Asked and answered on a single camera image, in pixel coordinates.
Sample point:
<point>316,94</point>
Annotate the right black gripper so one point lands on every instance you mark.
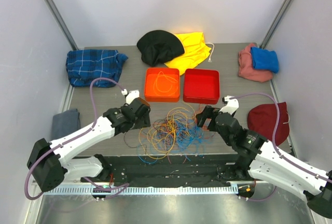
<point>208,112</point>

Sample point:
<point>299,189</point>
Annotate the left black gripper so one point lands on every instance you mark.
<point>144,121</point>

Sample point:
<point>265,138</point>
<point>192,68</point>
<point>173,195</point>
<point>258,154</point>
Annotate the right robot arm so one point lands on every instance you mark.
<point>259,159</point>

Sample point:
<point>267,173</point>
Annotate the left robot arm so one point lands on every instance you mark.
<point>51,163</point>

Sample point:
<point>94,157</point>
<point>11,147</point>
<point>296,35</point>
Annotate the red plastic box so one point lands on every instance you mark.
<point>201,86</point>

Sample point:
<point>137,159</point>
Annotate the orange plastic box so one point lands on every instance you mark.
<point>162,84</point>

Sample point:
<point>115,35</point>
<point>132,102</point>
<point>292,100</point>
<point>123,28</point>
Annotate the dark red cloth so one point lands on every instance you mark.
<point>261,119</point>

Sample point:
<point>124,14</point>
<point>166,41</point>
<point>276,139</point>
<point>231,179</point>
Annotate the pink cloth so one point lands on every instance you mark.
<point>246,69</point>

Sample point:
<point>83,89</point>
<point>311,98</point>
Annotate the yellow cloth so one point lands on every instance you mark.
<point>196,51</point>

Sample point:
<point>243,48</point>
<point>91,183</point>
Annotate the black cloth hat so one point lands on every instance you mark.
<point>159,46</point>

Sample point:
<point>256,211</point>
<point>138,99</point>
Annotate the blue plaid cloth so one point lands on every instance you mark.
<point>83,66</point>

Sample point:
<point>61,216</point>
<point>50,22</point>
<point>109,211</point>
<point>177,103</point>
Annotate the grey cloth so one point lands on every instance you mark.
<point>65,123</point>

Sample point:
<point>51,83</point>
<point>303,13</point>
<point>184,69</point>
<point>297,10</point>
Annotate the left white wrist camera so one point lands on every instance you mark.
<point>130,95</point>

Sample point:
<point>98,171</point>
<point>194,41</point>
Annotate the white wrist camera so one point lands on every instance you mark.
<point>130,95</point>
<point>231,105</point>

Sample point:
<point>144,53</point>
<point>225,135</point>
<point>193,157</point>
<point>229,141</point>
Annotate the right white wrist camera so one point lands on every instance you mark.
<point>231,105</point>

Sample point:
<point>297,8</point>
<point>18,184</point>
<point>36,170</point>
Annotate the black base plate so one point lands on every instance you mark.
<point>176,171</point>

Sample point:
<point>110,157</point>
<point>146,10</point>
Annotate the white cable duct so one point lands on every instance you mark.
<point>90,189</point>

